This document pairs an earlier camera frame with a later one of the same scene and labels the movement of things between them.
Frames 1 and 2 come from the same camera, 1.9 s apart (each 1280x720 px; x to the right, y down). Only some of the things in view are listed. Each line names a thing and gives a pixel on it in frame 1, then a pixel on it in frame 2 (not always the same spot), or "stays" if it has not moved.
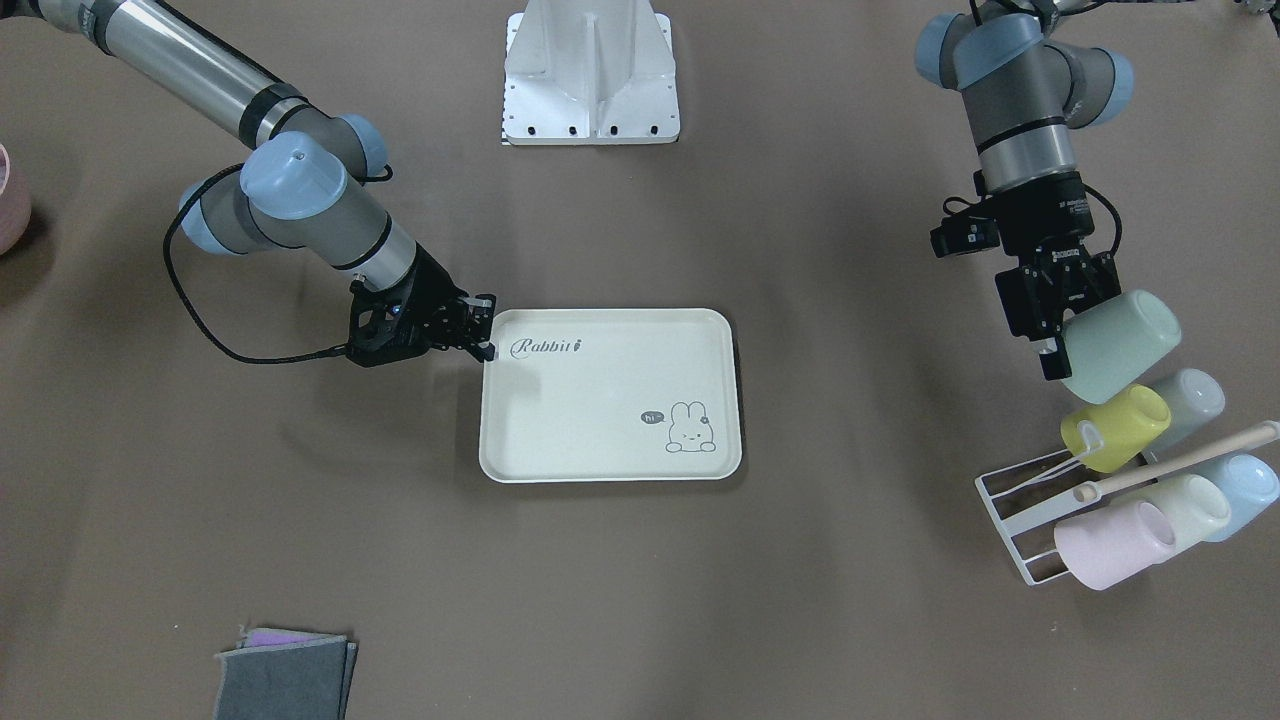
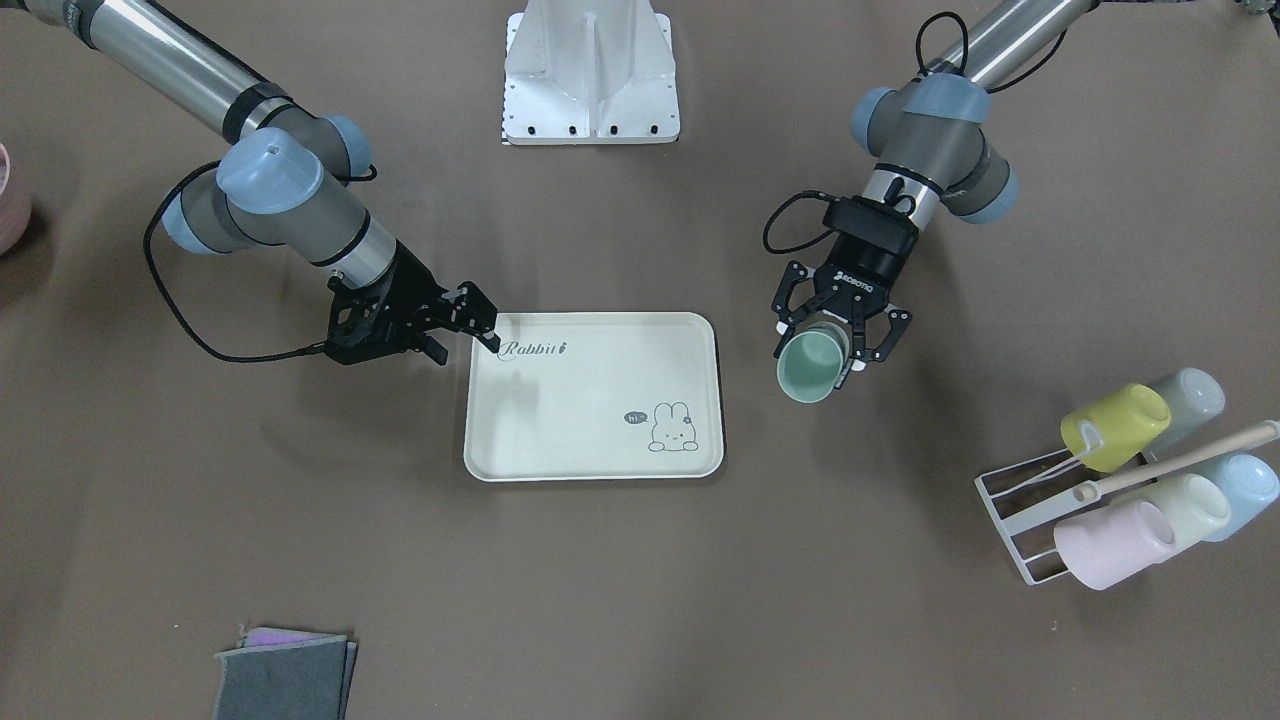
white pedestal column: x=589 y=72 stays
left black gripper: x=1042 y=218 to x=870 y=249
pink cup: x=1102 y=548 stays
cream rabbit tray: x=596 y=395 stays
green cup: x=1112 y=344 to x=811 y=362
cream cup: x=1196 y=506 stays
